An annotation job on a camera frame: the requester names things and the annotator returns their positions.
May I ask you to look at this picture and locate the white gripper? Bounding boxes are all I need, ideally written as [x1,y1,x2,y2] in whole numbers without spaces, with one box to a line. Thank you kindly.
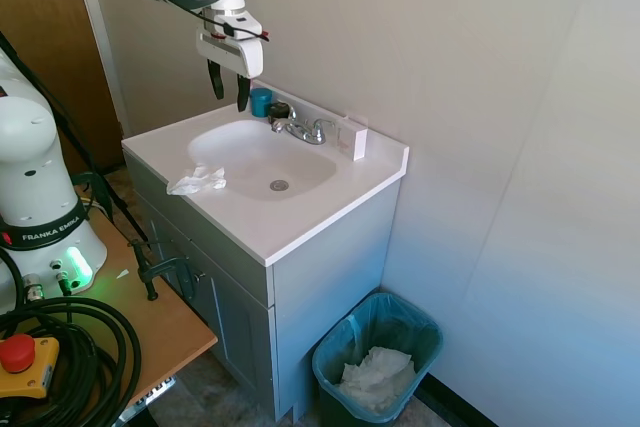
[195,29,265,113]

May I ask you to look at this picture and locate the white tissue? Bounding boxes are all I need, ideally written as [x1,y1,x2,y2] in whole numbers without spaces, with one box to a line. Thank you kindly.
[166,164,227,197]

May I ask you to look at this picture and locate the teal trash bin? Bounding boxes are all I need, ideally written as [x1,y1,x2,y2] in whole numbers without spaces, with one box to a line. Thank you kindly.
[311,291,445,422]

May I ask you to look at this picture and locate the teal round jar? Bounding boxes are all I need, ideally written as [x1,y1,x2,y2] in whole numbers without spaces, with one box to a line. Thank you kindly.
[248,87,274,118]

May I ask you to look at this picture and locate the small black round container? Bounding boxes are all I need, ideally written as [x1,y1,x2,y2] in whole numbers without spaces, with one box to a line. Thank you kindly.
[267,101,292,124]

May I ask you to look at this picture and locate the chrome faucet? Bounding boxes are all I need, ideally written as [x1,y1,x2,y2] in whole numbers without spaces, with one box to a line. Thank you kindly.
[270,105,336,146]

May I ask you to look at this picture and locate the white rectangular box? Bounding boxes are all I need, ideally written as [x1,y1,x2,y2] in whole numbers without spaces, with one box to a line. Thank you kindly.
[335,116,370,162]

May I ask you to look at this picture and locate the white sink countertop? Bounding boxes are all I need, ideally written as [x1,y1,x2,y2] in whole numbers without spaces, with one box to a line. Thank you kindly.
[121,79,410,267]

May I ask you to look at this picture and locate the brown wooden door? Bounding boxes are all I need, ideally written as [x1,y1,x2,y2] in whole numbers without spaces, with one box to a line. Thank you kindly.
[0,0,124,173]

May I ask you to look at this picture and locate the black table clamp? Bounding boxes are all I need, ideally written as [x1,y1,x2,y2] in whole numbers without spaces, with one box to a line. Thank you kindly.
[128,239,206,302]

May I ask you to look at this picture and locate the grey vanity cabinet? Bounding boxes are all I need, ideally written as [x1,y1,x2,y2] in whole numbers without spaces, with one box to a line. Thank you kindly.
[122,151,401,423]

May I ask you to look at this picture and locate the desk height control panel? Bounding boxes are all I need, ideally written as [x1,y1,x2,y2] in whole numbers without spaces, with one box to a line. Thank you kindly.
[134,375,179,406]

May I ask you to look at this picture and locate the white paper waste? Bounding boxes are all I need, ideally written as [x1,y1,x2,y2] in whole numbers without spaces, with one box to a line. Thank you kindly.
[337,345,417,413]

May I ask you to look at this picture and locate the yellow emergency stop box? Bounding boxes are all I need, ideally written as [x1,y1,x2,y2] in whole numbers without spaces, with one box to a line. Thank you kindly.
[0,335,62,401]

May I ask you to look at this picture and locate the black baseboard strip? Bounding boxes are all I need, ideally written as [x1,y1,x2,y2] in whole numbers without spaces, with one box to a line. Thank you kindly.
[414,374,501,427]

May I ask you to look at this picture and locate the wrist camera with red part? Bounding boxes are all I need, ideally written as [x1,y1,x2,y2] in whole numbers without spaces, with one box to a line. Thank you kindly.
[214,14,270,44]

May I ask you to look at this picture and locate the white door frame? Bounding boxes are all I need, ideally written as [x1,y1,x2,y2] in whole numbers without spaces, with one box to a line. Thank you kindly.
[69,0,127,138]

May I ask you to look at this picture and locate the black cables behind robot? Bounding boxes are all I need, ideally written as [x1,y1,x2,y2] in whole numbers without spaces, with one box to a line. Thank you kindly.
[0,31,150,243]

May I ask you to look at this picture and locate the coiled black cables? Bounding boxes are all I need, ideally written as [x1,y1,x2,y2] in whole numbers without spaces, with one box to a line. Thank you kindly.
[0,296,144,427]

